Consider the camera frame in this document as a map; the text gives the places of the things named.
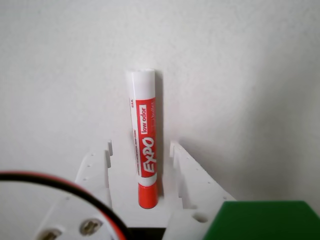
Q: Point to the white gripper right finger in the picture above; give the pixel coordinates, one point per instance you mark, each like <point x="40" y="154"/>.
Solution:
<point x="192" y="175"/>

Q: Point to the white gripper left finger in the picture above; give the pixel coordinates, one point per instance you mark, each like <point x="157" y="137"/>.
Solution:
<point x="96" y="170"/>

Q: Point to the red Expo marker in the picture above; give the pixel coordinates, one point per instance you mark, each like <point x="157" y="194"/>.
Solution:
<point x="145" y="125"/>

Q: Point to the green gripper camera mount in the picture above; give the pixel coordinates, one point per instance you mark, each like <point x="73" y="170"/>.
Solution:
<point x="262" y="222"/>

